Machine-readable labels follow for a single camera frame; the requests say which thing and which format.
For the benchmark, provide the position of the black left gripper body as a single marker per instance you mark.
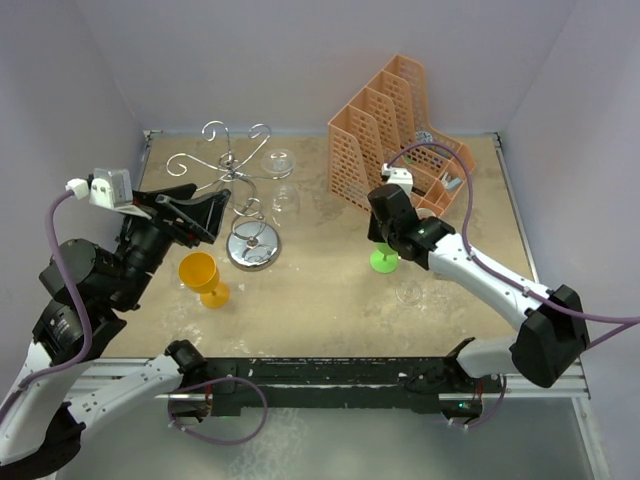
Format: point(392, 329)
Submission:
point(189, 231)

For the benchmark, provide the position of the clear wine glass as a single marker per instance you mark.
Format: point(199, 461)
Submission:
point(279, 164)
point(408, 289)

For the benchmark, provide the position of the green plastic goblet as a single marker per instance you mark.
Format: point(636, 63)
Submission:
point(384, 259)

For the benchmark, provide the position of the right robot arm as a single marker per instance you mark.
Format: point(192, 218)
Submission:
point(550, 333)

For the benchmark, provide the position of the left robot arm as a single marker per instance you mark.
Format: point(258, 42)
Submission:
point(42, 428)

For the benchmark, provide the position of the pink tinted wine glass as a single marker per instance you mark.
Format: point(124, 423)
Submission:
point(425, 213)

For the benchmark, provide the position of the orange plastic goblet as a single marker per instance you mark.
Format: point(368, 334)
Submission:
point(199, 272)

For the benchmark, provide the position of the orange plastic file organizer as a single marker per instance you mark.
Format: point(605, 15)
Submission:
point(387, 115)

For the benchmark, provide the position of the silver wire wine glass rack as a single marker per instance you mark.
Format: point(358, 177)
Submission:
point(253, 244)

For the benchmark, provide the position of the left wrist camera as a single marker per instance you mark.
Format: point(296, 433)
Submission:
point(106, 188)

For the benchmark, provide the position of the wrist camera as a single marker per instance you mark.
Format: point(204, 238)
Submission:
point(106, 188)
point(398, 176)

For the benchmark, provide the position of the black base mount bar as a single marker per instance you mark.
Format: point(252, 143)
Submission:
point(423, 385)

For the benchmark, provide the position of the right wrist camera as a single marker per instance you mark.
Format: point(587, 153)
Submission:
point(398, 176)

